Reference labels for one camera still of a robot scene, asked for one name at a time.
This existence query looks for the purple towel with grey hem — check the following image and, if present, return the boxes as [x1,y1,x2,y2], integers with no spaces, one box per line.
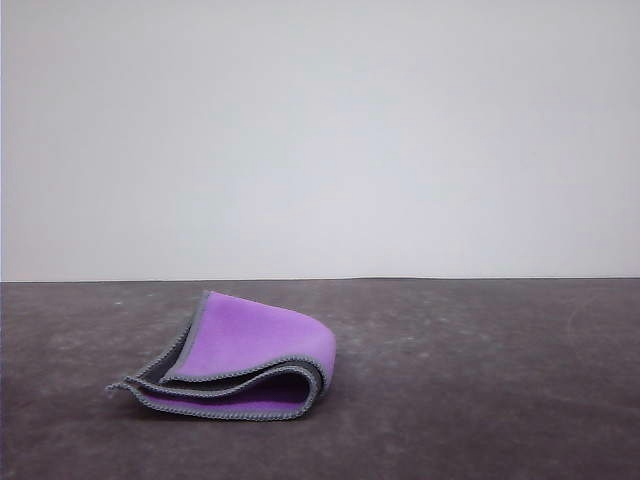
[103,288,335,422]

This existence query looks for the grey table cloth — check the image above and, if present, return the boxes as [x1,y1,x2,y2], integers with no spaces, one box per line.
[0,277,640,480]

